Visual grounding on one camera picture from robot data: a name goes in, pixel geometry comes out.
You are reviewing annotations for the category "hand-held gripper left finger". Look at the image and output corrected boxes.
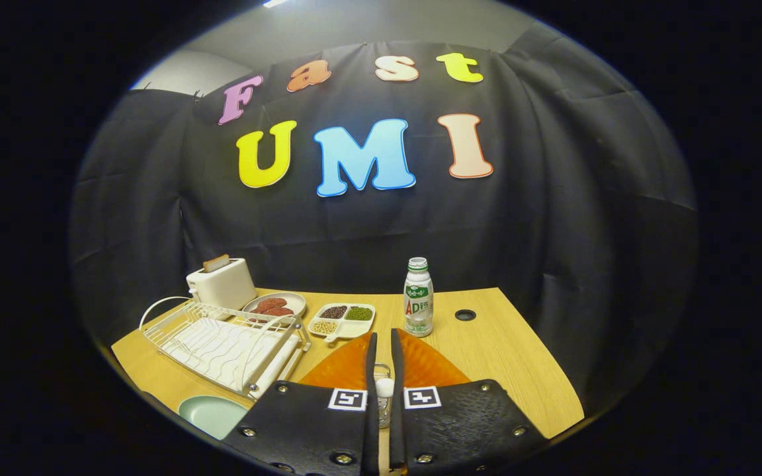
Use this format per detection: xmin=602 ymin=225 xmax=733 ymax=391
xmin=222 ymin=333 xmax=380 ymax=476

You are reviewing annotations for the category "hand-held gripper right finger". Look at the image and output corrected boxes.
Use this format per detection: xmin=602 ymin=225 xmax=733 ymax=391
xmin=390 ymin=328 xmax=548 ymax=476

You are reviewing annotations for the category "metal wire basket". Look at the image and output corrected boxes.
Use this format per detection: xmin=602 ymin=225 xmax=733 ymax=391
xmin=376 ymin=362 xmax=394 ymax=429

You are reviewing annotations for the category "white wire dish rack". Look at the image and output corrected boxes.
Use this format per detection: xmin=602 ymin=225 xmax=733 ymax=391
xmin=139 ymin=296 xmax=312 ymax=401

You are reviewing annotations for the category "pale green plate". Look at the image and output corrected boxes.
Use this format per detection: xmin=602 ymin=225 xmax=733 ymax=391
xmin=178 ymin=395 xmax=249 ymax=441

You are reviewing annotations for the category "white divided dish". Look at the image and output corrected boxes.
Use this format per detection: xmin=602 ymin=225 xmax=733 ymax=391
xmin=308 ymin=303 xmax=376 ymax=344

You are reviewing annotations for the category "beige round plate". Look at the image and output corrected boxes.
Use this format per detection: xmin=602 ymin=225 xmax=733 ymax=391
xmin=241 ymin=292 xmax=307 ymax=325

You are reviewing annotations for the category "white drink bottle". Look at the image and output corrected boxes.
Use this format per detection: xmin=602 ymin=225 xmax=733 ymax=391
xmin=403 ymin=257 xmax=435 ymax=338

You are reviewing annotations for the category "white plastic drip tray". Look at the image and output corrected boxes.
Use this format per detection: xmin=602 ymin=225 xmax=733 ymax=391
xmin=163 ymin=317 xmax=282 ymax=391

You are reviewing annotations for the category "white toaster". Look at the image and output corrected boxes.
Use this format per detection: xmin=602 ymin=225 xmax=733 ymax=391
xmin=186 ymin=258 xmax=257 ymax=310

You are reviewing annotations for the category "black backdrop cloth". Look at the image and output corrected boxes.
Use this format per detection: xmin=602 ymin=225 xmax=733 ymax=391
xmin=67 ymin=23 xmax=699 ymax=417

